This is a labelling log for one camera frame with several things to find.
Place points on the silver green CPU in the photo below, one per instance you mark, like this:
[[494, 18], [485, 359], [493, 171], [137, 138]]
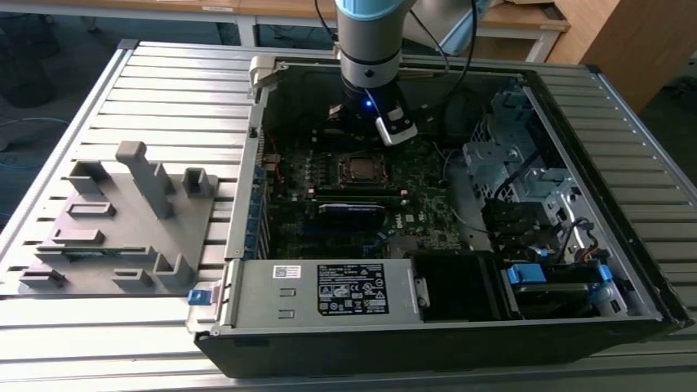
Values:
[[364, 168]]

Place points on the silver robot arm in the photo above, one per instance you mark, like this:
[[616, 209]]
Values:
[[370, 45]]

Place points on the CPU socket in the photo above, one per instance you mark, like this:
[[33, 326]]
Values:
[[341, 183]]

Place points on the black RAM slot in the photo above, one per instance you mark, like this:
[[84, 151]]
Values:
[[356, 198], [353, 189]]

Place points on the silver metal drive cage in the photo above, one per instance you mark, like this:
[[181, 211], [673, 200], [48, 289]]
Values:
[[484, 163]]

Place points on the black graphics card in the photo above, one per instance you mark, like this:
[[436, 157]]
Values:
[[350, 218]]

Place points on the green motherboard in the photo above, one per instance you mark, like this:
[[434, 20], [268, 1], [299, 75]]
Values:
[[436, 212]]

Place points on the chipset heat sink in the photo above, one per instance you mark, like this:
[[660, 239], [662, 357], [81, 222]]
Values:
[[404, 246]]

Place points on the black connector bundle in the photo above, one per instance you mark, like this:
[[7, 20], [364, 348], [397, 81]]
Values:
[[512, 220]]

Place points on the grey parts rack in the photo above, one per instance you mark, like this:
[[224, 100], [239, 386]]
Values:
[[136, 228]]

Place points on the blue disk carrier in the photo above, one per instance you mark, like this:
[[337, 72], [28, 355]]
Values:
[[525, 273]]

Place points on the wooden cabinet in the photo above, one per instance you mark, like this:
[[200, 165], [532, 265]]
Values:
[[642, 41]]

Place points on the silver power supply box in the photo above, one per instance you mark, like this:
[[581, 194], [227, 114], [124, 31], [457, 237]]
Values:
[[261, 302]]

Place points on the blue plastic latch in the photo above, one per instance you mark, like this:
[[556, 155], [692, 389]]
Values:
[[199, 297]]

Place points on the green RAM stick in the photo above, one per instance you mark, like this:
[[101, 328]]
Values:
[[89, 252]]

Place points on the black PC case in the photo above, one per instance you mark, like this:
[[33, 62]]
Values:
[[436, 355]]

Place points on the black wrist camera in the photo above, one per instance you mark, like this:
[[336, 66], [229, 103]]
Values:
[[336, 112]]

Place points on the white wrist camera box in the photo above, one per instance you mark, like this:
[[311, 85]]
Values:
[[388, 136]]

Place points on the wooden desk white frame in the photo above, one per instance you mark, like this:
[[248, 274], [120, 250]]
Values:
[[522, 20], [136, 5]]

